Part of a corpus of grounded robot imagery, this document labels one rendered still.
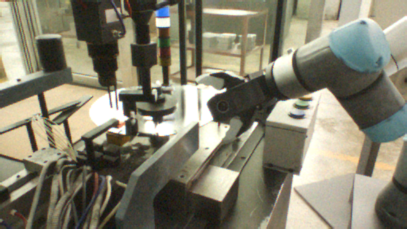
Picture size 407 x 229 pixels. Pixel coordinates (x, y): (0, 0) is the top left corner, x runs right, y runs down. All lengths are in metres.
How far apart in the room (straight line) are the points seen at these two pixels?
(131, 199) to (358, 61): 0.36
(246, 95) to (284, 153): 0.39
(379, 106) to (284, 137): 0.40
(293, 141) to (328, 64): 0.43
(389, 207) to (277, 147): 0.29
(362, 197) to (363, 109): 0.43
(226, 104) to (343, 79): 0.18
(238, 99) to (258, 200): 0.35
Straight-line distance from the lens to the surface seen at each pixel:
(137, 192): 0.49
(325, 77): 0.49
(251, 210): 0.79
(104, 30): 0.60
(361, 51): 0.46
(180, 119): 0.74
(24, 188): 0.76
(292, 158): 0.90
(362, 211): 0.87
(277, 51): 1.09
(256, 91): 0.55
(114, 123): 0.68
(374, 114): 0.52
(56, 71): 0.84
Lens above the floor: 1.28
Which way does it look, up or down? 25 degrees down
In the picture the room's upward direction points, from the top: straight up
